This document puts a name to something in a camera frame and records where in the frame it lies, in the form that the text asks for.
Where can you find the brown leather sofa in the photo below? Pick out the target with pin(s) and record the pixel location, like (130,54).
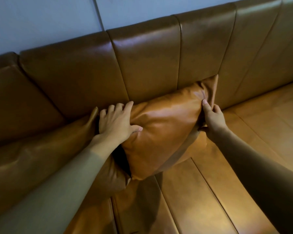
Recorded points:
(210,58)

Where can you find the person's right forearm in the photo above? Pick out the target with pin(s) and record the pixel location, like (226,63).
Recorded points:
(261,177)

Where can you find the person's left forearm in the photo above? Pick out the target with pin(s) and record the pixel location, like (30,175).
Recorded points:
(53,192)

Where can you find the person's right thumb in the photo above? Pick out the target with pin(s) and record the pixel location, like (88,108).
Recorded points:
(207,108)

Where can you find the person's left little finger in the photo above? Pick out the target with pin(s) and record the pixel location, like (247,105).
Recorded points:
(102,114)

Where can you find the person's right hand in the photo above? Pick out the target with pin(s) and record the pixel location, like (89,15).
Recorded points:
(213,121)

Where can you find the brown leather cushion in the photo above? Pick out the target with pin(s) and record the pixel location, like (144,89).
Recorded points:
(39,158)
(166,134)

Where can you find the person's left thumb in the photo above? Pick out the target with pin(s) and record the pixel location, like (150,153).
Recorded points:
(135,129)

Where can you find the person's left middle finger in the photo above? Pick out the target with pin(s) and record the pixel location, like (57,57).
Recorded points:
(119,108)

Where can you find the person's left hand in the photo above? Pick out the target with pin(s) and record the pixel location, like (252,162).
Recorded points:
(113,125)

